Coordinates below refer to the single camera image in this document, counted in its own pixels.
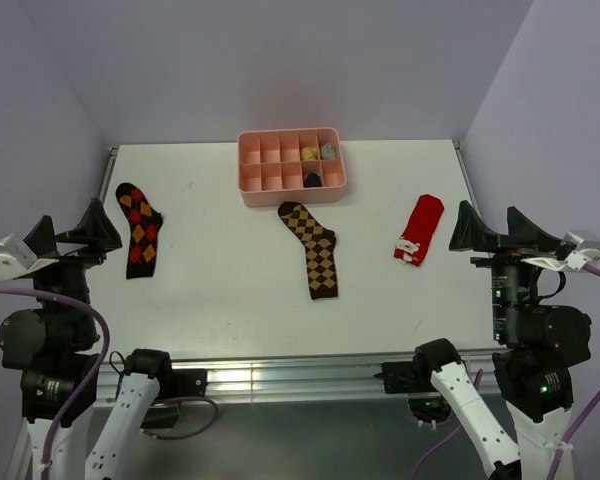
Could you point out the dark navy rolled sock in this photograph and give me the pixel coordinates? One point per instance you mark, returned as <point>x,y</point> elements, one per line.
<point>312,180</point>

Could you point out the red orange argyle sock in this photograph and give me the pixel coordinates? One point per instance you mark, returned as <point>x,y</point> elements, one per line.
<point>144,225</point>

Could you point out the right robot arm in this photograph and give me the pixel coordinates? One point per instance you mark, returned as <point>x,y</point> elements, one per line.
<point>542,342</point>

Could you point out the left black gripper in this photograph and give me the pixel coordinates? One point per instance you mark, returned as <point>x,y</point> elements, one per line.
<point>95,229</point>

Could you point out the yellow rolled sock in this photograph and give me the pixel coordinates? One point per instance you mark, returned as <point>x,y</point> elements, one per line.
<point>308,154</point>

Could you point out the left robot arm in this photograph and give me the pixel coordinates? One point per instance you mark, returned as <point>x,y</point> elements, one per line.
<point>50,346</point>

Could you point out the grey rolled sock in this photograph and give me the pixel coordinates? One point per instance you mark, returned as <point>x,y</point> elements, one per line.
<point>328,151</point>

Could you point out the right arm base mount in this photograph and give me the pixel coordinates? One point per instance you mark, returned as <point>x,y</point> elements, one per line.
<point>402,377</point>

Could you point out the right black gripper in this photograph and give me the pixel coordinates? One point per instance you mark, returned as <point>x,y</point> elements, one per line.
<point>524,238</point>

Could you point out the brown yellow argyle sock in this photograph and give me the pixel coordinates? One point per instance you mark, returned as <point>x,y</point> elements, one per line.
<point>319,245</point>

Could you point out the pink divided organizer box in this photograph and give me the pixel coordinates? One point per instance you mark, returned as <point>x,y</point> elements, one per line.
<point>270,169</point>

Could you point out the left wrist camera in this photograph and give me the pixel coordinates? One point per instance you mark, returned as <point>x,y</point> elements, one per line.
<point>18,260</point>

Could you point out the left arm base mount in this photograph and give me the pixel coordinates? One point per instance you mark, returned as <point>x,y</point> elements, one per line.
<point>184,383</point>

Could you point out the aluminium front rail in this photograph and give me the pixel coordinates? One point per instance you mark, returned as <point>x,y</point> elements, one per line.
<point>292,380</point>

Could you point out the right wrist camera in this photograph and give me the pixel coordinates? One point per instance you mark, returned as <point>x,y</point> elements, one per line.
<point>577,249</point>

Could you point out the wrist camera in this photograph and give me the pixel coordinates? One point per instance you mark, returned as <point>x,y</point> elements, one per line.
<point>577,249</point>
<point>18,260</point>

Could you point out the red christmas sock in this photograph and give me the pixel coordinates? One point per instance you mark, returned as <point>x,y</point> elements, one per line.
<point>413,244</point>

